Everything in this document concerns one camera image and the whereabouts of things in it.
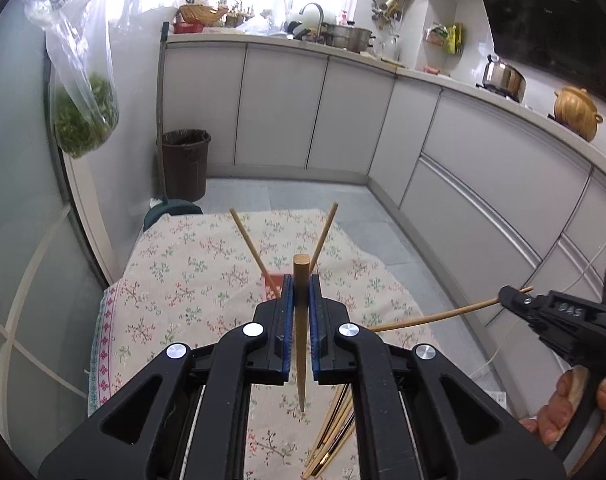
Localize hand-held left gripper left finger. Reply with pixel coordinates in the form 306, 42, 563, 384
38, 274, 296, 480

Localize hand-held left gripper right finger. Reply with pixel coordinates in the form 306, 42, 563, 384
308, 274, 568, 480

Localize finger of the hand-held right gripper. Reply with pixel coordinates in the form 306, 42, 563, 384
498, 285, 538, 323

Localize pink perforated utensil holder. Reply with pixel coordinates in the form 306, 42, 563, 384
259, 272, 287, 304

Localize thick wooden chopstick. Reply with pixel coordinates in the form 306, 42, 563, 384
292, 254, 312, 414

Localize black chopstick with gold band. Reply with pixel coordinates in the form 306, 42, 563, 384
317, 387, 348, 453
310, 412, 356, 466

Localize person's right hand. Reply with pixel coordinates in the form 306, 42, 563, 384
520, 366, 606, 448

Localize white power strip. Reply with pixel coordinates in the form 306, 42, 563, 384
470, 232, 606, 376
478, 387, 508, 411

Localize floral tablecloth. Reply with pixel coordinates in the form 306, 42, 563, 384
88, 207, 488, 480

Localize white kitchen cabinets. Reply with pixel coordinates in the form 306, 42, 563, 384
160, 35, 606, 421

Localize brown trash bin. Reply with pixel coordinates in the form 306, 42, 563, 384
161, 129, 212, 202

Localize yellow clay pot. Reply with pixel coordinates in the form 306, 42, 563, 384
554, 86, 604, 142

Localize steel cooking pot with lid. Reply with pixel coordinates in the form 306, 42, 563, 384
483, 55, 527, 103

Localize stacked steel pot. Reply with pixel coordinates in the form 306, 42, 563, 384
320, 24, 374, 53

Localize frosted glass door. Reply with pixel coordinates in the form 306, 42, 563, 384
0, 10, 114, 461

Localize plastic bag of greens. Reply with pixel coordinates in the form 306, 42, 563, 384
23, 0, 121, 158

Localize black range hood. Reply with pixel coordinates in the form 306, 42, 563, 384
468, 0, 606, 106

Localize curved kitchen faucet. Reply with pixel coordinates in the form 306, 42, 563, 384
299, 2, 325, 26

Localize wicker basket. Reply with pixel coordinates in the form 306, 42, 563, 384
178, 4, 229, 26

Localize wall rack with packets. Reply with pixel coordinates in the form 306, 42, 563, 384
424, 22, 466, 56

